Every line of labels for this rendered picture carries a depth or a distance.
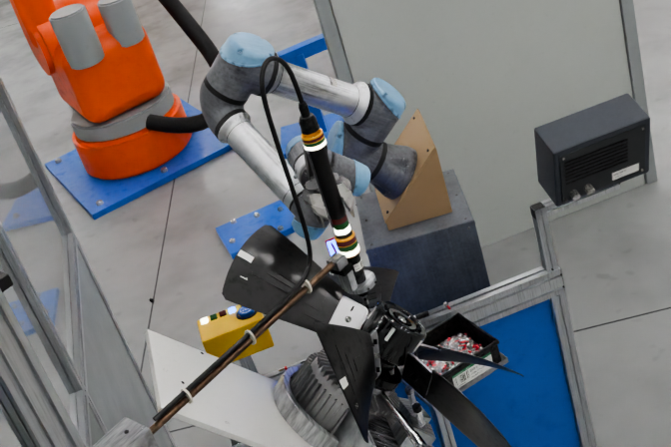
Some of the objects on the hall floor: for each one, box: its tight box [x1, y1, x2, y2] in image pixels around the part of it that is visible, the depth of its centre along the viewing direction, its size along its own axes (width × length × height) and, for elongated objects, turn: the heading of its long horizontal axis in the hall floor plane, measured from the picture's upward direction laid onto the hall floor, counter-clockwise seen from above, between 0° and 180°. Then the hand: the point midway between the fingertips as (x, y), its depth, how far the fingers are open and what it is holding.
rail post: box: [550, 293, 596, 447], centre depth 296 cm, size 4×4×78 cm
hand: (335, 208), depth 204 cm, fingers closed on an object, 4 cm apart
